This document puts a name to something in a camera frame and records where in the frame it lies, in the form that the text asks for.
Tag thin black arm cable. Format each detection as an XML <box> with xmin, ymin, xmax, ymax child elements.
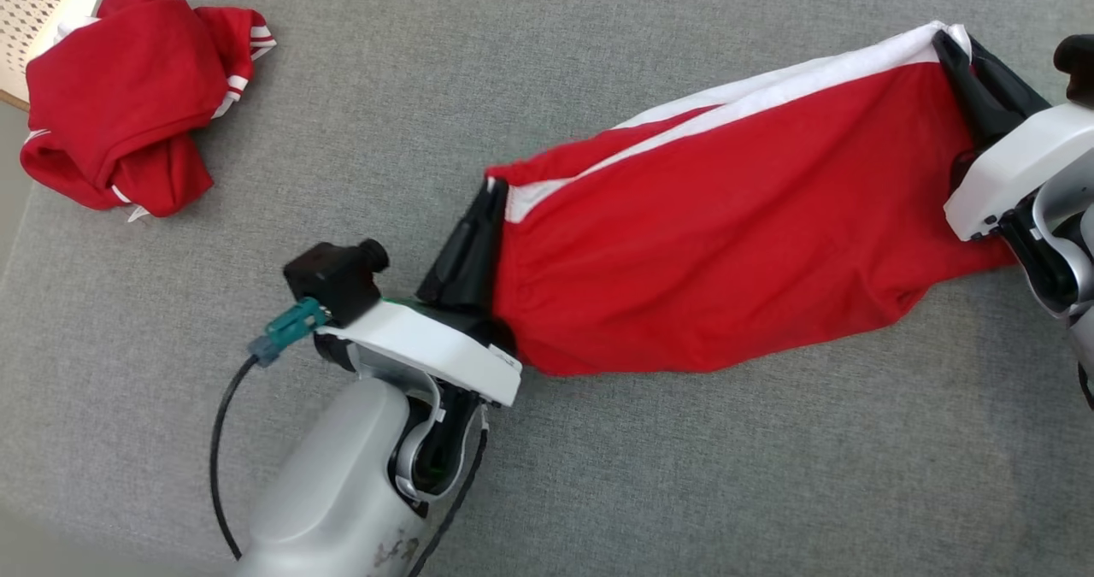
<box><xmin>406</xmin><ymin>421</ymin><xmax>491</xmax><ymax>577</ymax></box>

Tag red shorts with white stripe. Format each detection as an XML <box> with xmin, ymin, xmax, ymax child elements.
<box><xmin>485</xmin><ymin>20</ymin><xmax>1018</xmax><ymax>379</ymax></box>

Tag teal cable connector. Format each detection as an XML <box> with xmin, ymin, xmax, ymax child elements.
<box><xmin>247</xmin><ymin>297</ymin><xmax>331</xmax><ymax>368</ymax></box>

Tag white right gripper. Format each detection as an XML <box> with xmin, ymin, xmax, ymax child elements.
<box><xmin>932</xmin><ymin>30</ymin><xmax>1094</xmax><ymax>318</ymax></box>

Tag beige perforated laundry basket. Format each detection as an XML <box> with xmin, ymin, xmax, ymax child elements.
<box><xmin>0</xmin><ymin>0</ymin><xmax>114</xmax><ymax>112</ymax></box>

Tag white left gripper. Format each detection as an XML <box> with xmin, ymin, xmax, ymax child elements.
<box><xmin>313</xmin><ymin>180</ymin><xmax>523</xmax><ymax>503</ymax></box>

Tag black camera cable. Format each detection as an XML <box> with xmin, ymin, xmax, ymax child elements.
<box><xmin>209</xmin><ymin>353</ymin><xmax>262</xmax><ymax>561</ymax></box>

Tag red jersey with white trim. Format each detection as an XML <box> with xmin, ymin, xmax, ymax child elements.
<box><xmin>19</xmin><ymin>0</ymin><xmax>279</xmax><ymax>223</ymax></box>

